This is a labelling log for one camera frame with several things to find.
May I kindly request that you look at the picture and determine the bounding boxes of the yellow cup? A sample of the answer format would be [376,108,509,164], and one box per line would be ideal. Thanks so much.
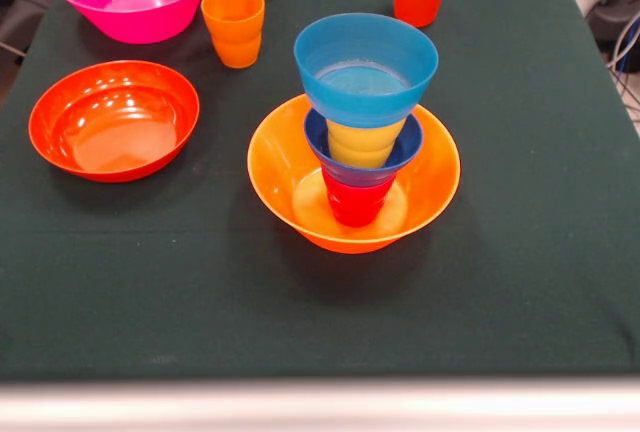
[325,116,409,170]

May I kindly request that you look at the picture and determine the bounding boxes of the small orange cup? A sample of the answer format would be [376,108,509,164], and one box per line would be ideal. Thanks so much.
[200,0,266,70]

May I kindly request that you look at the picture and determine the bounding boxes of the magenta cup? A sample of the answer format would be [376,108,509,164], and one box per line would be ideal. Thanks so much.
[322,167,397,228]

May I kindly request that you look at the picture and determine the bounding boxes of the dark blue bowl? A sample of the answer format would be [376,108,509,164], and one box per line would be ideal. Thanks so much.
[303,108,425,189]

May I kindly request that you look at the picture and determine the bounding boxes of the tangle of floor cables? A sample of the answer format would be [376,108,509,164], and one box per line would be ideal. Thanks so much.
[606,14,640,126]

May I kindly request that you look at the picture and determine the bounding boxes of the dark green tablecloth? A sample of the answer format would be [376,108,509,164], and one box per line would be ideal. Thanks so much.
[0,0,640,383]

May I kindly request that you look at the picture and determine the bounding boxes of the shallow red-orange bowl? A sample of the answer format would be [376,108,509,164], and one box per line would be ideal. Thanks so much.
[28,60,201,184]

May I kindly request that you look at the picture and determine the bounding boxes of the light blue bowl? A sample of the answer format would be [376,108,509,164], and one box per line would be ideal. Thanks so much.
[292,12,440,130]

